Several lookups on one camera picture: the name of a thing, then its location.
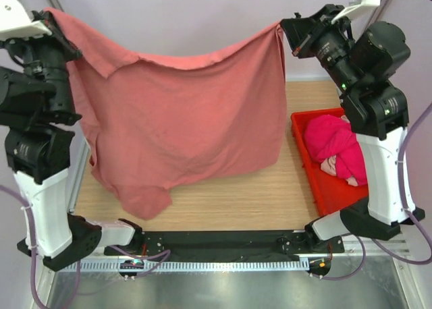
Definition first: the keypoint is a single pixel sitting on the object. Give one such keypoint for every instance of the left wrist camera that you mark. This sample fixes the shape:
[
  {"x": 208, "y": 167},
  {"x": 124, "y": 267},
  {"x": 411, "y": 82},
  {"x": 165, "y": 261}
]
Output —
[{"x": 17, "y": 15}]

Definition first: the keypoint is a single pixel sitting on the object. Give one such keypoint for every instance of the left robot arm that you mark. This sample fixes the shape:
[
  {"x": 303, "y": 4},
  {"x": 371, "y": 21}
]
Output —
[{"x": 38, "y": 109}]

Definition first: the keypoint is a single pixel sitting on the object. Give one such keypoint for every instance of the aluminium front rail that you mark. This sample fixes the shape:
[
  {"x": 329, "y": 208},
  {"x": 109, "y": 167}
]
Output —
[{"x": 397, "y": 245}]

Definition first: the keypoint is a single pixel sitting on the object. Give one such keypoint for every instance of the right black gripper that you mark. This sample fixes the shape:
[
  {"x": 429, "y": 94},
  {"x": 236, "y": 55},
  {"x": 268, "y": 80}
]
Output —
[{"x": 306, "y": 39}]

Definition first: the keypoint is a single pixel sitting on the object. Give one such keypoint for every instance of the slotted cable duct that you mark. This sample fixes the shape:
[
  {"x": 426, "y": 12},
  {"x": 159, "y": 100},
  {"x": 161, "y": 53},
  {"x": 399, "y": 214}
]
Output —
[{"x": 123, "y": 265}]

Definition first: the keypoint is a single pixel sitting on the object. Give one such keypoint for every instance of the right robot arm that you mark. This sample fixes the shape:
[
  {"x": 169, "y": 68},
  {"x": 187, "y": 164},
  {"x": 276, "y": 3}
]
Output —
[{"x": 378, "y": 114}]

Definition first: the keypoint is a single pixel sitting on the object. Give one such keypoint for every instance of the salmon pink t shirt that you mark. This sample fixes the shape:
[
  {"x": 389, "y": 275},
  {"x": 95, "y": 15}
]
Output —
[{"x": 155, "y": 122}]

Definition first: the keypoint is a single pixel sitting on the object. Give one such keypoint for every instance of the right aluminium corner post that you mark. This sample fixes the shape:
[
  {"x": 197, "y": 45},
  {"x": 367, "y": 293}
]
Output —
[{"x": 377, "y": 13}]

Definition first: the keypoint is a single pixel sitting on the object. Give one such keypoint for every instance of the red plastic bin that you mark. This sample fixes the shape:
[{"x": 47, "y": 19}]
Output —
[{"x": 329, "y": 193}]

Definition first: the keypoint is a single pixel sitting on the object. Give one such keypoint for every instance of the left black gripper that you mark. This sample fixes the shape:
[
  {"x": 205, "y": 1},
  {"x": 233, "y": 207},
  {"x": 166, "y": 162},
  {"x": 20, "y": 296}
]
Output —
[{"x": 61, "y": 39}]

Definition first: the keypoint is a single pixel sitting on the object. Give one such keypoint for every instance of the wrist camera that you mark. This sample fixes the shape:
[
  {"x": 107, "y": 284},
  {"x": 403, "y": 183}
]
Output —
[
  {"x": 17, "y": 15},
  {"x": 356, "y": 9}
]

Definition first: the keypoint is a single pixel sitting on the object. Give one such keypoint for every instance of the light pink t shirt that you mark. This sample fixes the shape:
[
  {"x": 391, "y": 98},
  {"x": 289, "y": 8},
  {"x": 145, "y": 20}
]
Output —
[{"x": 329, "y": 166}]

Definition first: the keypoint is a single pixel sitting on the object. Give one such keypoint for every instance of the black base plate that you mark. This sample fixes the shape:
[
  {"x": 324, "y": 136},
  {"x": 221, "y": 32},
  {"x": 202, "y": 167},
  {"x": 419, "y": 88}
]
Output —
[{"x": 228, "y": 246}]

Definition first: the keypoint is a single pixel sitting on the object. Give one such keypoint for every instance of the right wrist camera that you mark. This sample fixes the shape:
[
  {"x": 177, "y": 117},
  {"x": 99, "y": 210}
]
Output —
[{"x": 356, "y": 9}]

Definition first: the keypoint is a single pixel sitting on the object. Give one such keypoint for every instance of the magenta t shirt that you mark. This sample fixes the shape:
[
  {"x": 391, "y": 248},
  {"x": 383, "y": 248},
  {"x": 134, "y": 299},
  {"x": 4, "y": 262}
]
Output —
[{"x": 326, "y": 136}]

